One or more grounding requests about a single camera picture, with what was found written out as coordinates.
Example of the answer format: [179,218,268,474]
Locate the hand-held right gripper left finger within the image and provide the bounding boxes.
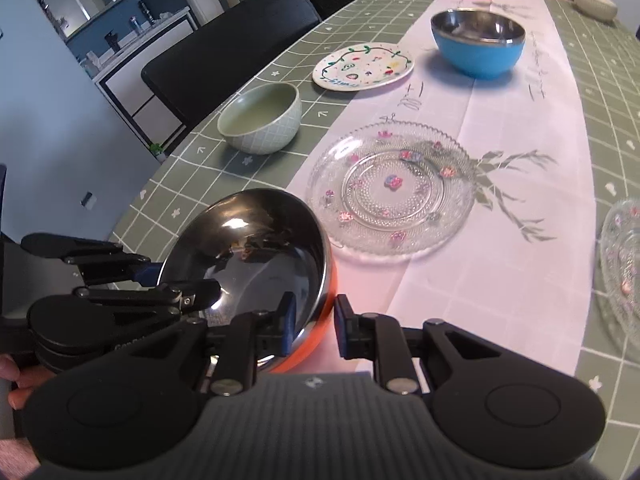
[127,291,297,396]

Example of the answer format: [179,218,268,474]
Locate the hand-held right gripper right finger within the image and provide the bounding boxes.
[334,294,507,395]

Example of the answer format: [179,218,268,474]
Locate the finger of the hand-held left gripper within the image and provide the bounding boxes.
[75,279,222,328]
[21,232,163,288]

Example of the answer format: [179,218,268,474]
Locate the orange steel bowl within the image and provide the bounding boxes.
[157,187,341,375]

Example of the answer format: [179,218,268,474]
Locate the clear glass flower plate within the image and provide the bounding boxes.
[306,121,476,265]
[595,199,640,341]

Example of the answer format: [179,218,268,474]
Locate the person's left hand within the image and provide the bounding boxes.
[0,354,57,411]

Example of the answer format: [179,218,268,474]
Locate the green ceramic bowl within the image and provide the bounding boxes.
[216,82,303,156]

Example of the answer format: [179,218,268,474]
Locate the white cabinet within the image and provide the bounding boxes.
[94,6,199,147]

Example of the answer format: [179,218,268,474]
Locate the white table runner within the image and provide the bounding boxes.
[270,0,587,377]

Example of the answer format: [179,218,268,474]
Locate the white painted plate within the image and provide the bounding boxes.
[312,41,416,92]

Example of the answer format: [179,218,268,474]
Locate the blue steel bowl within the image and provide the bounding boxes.
[431,8,527,80]

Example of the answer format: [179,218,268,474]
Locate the white ceramic bowl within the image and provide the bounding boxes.
[571,0,618,23]

